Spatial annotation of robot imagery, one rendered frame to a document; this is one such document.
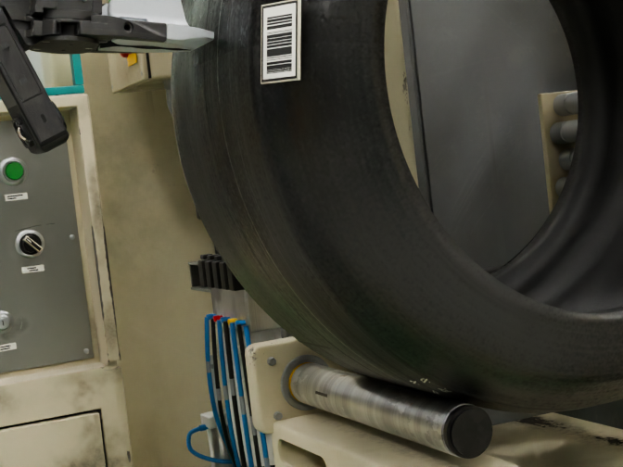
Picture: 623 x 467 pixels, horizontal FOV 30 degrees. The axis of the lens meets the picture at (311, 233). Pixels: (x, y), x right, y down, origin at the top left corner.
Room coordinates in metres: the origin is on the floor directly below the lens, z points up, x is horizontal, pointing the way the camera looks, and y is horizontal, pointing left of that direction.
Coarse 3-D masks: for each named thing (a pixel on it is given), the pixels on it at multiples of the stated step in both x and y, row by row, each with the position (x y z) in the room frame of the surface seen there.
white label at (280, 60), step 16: (288, 0) 0.87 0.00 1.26; (272, 16) 0.88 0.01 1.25; (288, 16) 0.87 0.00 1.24; (272, 32) 0.88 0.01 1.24; (288, 32) 0.87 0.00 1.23; (272, 48) 0.88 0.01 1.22; (288, 48) 0.87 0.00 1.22; (272, 64) 0.88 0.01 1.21; (288, 64) 0.87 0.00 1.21; (272, 80) 0.88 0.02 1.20; (288, 80) 0.87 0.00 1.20
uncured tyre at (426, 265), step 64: (192, 0) 1.04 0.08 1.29; (256, 0) 0.90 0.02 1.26; (320, 0) 0.87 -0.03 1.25; (384, 0) 0.88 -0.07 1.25; (576, 0) 1.31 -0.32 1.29; (192, 64) 1.01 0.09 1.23; (256, 64) 0.89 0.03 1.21; (320, 64) 0.87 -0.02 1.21; (384, 64) 0.88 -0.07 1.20; (576, 64) 1.33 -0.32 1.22; (192, 128) 1.02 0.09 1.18; (256, 128) 0.90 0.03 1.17; (320, 128) 0.87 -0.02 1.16; (384, 128) 0.88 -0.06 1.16; (192, 192) 1.07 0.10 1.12; (256, 192) 0.92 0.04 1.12; (320, 192) 0.88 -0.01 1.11; (384, 192) 0.88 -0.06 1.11; (576, 192) 1.30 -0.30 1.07; (256, 256) 0.99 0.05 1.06; (320, 256) 0.90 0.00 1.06; (384, 256) 0.88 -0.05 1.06; (448, 256) 0.90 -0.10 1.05; (576, 256) 1.29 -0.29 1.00; (320, 320) 0.97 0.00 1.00; (384, 320) 0.91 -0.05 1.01; (448, 320) 0.90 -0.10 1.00; (512, 320) 0.92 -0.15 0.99; (576, 320) 0.94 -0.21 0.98; (448, 384) 0.95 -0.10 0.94; (512, 384) 0.95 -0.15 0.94; (576, 384) 0.96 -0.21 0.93
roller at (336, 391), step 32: (288, 384) 1.25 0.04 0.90; (320, 384) 1.18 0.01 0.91; (352, 384) 1.12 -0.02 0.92; (384, 384) 1.09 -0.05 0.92; (352, 416) 1.11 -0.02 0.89; (384, 416) 1.04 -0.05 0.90; (416, 416) 0.99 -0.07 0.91; (448, 416) 0.95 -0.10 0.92; (480, 416) 0.95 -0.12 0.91; (448, 448) 0.95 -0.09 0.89; (480, 448) 0.95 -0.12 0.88
